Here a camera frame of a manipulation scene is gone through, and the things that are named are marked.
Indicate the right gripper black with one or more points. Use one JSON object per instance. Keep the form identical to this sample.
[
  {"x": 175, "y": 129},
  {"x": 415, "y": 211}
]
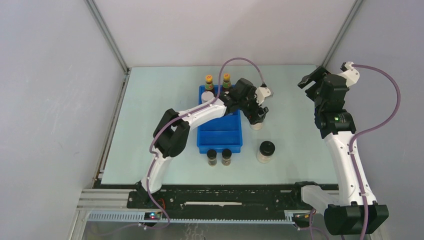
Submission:
[{"x": 316, "y": 76}]

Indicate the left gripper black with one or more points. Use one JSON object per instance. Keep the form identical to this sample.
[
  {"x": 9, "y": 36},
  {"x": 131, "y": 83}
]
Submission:
[{"x": 251, "y": 114}]

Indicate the red sauce bottle yellow cap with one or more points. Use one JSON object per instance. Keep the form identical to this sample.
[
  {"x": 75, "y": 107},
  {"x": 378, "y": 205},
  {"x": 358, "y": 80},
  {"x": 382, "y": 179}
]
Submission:
[{"x": 226, "y": 82}]

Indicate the white spice jar black lid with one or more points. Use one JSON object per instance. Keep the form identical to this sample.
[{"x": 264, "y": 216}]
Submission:
[
  {"x": 265, "y": 151},
  {"x": 257, "y": 126}
]

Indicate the clear jar silver lid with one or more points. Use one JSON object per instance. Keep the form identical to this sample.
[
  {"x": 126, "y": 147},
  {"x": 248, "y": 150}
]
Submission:
[{"x": 207, "y": 96}]

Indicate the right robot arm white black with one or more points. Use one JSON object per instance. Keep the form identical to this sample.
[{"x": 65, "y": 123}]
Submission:
[{"x": 356, "y": 210}]

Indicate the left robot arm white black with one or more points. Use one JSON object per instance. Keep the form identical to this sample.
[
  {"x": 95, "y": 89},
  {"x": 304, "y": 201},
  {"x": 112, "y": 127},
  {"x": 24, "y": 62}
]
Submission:
[{"x": 172, "y": 132}]

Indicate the blue compartment tray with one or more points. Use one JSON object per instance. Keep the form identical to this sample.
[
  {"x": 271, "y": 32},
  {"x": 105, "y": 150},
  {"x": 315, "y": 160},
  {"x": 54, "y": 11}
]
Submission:
[{"x": 221, "y": 133}]

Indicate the small pepper jar right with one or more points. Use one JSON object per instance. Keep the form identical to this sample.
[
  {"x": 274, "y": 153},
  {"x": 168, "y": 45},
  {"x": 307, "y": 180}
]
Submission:
[{"x": 226, "y": 155}]

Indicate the small pepper jar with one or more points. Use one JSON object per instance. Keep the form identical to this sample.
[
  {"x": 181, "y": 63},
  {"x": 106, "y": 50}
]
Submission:
[
  {"x": 226, "y": 155},
  {"x": 212, "y": 157}
]

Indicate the small pepper jar left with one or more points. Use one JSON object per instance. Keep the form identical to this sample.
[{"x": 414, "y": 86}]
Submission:
[{"x": 212, "y": 157}]

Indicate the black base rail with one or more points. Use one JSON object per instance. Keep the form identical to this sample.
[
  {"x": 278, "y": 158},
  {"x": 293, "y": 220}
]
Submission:
[{"x": 261, "y": 202}]

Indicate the aluminium frame front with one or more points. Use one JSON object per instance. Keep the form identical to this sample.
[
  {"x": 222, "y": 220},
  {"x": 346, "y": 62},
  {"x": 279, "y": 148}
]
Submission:
[{"x": 111, "y": 205}]

